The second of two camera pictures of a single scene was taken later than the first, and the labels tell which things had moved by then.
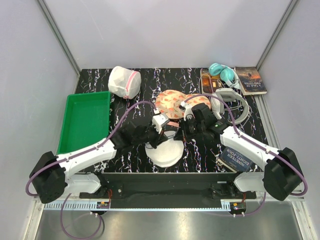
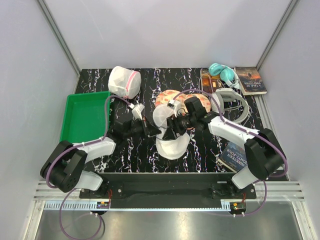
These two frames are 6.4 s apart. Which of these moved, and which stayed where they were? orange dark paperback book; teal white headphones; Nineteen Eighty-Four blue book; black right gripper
Moved: black right gripper
Stayed: Nineteen Eighty-Four blue book; teal white headphones; orange dark paperback book
